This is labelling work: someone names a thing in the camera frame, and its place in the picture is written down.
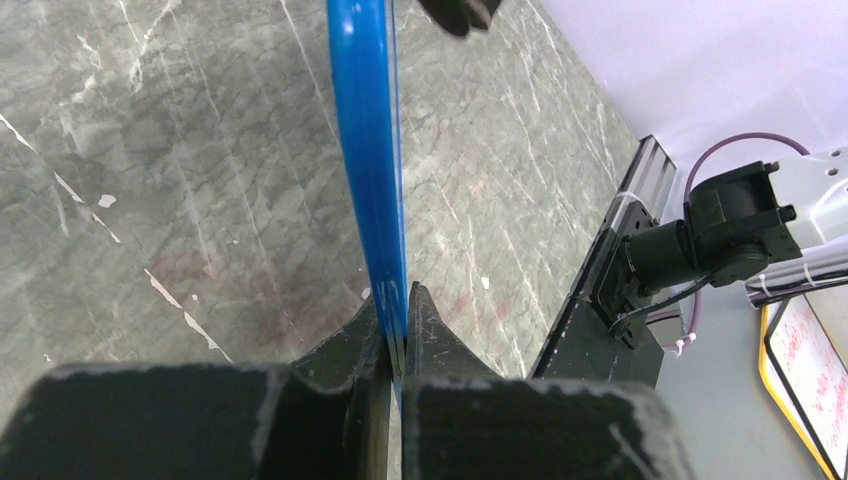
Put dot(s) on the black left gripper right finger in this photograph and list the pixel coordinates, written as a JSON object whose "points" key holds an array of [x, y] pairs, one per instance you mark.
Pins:
{"points": [[462, 421]]}

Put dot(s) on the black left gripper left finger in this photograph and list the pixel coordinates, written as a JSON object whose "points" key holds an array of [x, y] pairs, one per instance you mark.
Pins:
{"points": [[323, 416]]}

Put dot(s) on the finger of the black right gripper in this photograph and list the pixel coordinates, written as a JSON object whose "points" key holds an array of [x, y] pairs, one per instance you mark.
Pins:
{"points": [[459, 17]]}

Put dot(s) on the blue framed whiteboard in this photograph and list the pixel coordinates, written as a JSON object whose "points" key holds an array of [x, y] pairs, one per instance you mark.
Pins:
{"points": [[363, 54]]}

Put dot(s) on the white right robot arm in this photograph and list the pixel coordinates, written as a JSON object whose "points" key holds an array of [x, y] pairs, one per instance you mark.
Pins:
{"points": [[749, 98]]}

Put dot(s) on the yellow framed whiteboard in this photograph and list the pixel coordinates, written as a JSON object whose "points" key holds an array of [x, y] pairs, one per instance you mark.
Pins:
{"points": [[803, 372]]}

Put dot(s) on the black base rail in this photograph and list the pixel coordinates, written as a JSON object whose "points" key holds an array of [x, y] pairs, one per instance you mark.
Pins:
{"points": [[579, 343]]}

